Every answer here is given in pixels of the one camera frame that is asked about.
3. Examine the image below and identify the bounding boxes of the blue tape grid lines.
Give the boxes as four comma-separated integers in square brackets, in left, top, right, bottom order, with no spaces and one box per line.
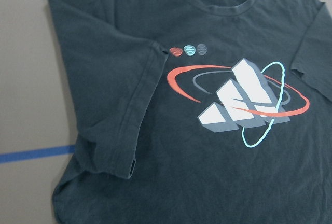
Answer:
[1,145,75,164]

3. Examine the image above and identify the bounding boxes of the black printed t-shirt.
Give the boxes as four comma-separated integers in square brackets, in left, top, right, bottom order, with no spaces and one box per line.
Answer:
[48,0,331,223]

